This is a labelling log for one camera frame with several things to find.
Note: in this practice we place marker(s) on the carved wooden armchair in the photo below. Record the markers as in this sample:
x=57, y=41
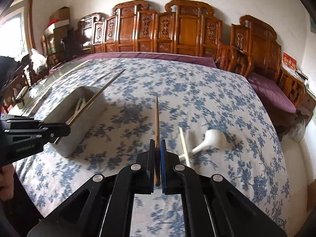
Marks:
x=253, y=49

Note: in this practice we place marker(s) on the white ceramic spoon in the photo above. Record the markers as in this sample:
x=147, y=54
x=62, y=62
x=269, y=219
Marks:
x=213, y=138
x=79, y=106

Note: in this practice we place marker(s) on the purple bench cushion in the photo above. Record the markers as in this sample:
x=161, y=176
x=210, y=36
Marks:
x=173, y=60

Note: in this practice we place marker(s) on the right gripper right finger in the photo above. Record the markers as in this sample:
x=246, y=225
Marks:
x=179, y=179

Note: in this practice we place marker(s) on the metal rectangular tray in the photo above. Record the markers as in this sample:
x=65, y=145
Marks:
x=74, y=118

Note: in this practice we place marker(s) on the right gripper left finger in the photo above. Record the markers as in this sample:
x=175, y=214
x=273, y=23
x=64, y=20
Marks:
x=137, y=178

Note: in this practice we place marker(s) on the purple chair cushion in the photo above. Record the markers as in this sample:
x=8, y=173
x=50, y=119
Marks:
x=270, y=94

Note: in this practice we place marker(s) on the wooden side table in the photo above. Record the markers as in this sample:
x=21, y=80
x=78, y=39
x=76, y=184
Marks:
x=293, y=88

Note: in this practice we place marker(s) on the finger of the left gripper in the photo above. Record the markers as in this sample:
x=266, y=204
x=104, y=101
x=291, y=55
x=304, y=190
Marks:
x=52, y=131

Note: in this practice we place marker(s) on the red calendar card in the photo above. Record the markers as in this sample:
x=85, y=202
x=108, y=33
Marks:
x=289, y=61

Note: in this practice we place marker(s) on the white plastic chopstick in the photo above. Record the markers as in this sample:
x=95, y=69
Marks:
x=185, y=155

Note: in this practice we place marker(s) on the blue floral tablecloth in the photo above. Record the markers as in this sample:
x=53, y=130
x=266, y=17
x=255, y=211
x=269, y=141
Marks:
x=188, y=99

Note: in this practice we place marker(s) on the wooden chopstick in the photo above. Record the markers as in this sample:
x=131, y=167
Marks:
x=96, y=96
x=157, y=145

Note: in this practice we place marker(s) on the cardboard box stack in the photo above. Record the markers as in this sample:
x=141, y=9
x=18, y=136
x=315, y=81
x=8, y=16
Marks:
x=58, y=19

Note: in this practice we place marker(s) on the person's left hand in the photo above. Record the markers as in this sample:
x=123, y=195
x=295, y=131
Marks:
x=7, y=182

